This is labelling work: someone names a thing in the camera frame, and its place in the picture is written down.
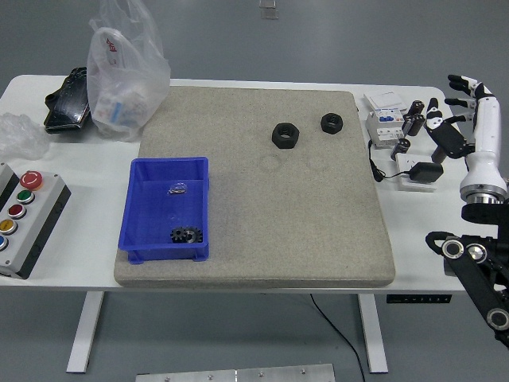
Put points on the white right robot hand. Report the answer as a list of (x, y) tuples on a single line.
[(485, 131)]

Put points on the large black gear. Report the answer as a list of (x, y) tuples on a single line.
[(195, 235)]

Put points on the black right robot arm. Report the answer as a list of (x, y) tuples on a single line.
[(477, 274)]

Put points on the flat white box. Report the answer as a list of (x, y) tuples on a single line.
[(383, 100)]

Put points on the small black hex nut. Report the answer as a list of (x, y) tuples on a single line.
[(332, 123)]

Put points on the large black hex nut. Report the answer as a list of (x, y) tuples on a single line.
[(285, 135)]

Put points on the grey push-button control box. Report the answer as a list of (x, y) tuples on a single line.
[(28, 223)]

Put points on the black cylindrical capacitor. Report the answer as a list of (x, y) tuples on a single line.
[(417, 108), (417, 125), (438, 156), (407, 123), (401, 148)]

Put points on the black power adapter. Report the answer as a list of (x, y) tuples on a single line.
[(427, 172)]

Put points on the white circuit breaker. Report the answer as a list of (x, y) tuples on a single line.
[(383, 129)]

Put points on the black table control panel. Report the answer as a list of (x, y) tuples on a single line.
[(419, 299)]

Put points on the white table leg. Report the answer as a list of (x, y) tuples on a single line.
[(374, 342), (85, 334)]

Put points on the clear floor marker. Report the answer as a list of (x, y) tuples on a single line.
[(270, 14), (267, 3)]

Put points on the grey-brown mat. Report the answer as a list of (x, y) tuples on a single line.
[(246, 191)]

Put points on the small clear parts bag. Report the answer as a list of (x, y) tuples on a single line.
[(177, 188)]

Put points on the blue plastic bin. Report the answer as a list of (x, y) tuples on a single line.
[(167, 211)]

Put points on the silver metal plate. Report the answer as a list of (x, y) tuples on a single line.
[(234, 375)]

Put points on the clear plastic shopping bag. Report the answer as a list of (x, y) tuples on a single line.
[(127, 87)]

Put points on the glossy black pouch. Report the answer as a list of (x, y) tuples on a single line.
[(67, 105)]

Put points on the crumpled clear plastic wrap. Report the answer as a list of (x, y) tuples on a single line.
[(20, 133)]

